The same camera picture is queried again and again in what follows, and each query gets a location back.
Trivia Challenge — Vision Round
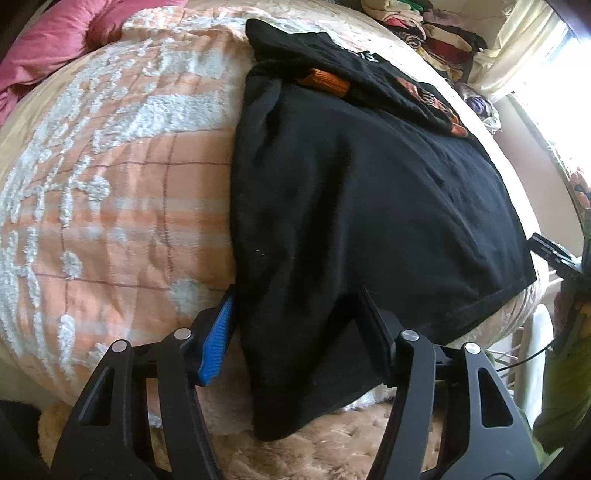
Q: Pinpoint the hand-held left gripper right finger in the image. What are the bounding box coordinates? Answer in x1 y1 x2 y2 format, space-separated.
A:
358 286 541 480

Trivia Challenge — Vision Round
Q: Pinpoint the plastic bag with clothes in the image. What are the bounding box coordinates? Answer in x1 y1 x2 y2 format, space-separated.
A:
462 83 502 134

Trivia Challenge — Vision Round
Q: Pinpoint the white wire rack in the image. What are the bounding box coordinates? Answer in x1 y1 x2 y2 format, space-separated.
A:
496 302 555 416

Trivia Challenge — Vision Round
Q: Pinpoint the fluffy peach blanket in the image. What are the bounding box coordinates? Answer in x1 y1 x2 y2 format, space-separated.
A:
37 277 548 480

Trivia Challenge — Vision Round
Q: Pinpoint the black long-sleeve shirt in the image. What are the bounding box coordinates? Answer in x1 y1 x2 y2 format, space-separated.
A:
229 17 537 441

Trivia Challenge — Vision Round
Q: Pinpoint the pink duvet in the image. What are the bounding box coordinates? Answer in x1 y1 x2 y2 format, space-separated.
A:
0 0 185 125

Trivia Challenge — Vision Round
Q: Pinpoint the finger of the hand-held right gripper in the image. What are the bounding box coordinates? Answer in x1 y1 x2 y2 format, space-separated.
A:
529 233 583 278

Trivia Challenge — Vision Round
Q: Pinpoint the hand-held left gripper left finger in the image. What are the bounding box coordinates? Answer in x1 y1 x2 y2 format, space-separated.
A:
51 284 236 480

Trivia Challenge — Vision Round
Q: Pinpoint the window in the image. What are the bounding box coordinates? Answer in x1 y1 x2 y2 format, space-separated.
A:
522 18 591 185

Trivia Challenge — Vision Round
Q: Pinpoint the stack of folded clothes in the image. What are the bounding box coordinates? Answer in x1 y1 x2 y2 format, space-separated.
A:
360 0 488 84

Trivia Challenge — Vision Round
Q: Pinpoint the cream curtain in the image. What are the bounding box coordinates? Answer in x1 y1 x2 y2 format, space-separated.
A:
475 4 573 100

